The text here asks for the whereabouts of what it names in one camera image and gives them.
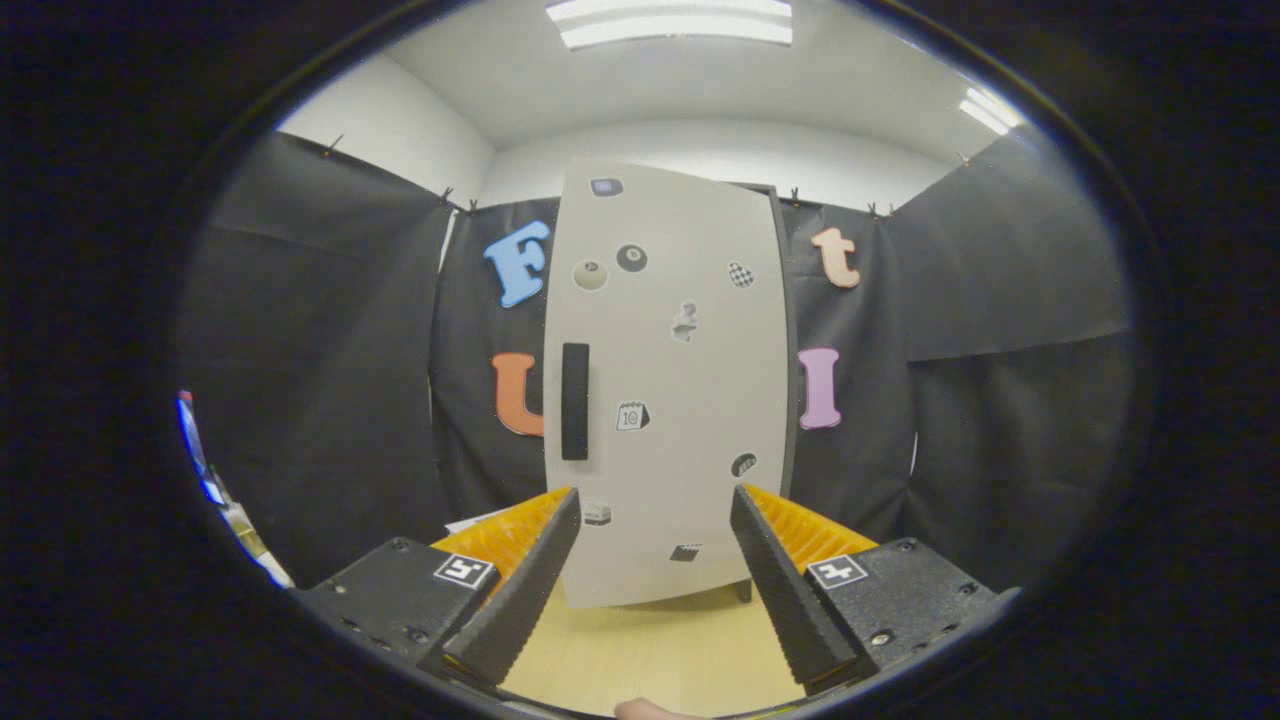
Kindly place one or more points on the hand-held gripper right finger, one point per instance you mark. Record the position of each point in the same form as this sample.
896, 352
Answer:
785, 590

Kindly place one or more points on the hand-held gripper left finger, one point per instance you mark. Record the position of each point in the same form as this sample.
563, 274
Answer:
520, 590

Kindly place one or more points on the grey shoe cabinet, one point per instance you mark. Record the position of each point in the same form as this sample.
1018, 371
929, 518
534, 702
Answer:
792, 400

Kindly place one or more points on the light grey shoe cabinet door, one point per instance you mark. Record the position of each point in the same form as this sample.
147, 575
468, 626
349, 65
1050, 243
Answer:
680, 400

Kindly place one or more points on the white book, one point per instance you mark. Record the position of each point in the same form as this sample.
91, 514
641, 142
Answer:
470, 522

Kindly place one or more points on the white yellowish object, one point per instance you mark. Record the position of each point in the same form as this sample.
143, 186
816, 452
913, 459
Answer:
255, 550

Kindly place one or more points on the black backdrop cloth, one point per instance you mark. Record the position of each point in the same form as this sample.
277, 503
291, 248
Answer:
320, 400

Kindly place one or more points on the blue white printed sheet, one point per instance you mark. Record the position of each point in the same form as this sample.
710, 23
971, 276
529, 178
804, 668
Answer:
198, 455

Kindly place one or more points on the small ceiling light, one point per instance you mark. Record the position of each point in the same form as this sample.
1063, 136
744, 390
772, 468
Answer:
990, 110

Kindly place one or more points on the long ceiling light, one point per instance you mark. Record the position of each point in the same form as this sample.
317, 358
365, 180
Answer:
670, 22

